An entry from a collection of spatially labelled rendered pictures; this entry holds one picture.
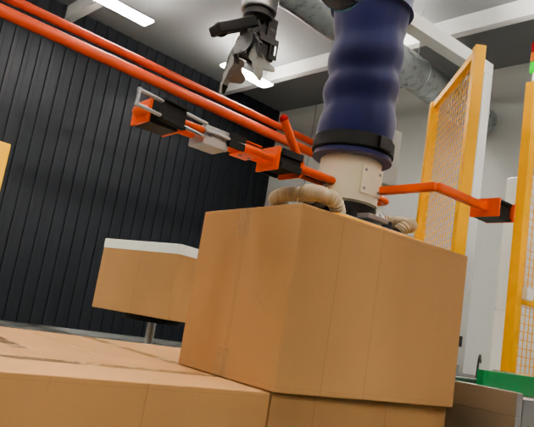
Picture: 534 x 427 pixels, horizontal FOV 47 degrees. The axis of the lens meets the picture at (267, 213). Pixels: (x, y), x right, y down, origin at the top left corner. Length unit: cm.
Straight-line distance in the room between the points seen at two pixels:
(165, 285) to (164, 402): 217
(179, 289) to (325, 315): 200
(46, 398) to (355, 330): 69
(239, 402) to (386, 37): 104
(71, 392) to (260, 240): 56
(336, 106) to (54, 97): 1136
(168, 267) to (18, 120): 943
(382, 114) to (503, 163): 1054
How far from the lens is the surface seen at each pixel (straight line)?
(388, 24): 179
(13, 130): 1247
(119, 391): 113
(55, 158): 1268
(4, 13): 957
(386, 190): 165
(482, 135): 562
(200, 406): 121
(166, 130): 135
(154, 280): 337
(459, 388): 182
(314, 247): 134
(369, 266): 146
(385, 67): 174
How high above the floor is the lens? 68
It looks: 10 degrees up
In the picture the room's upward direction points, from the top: 9 degrees clockwise
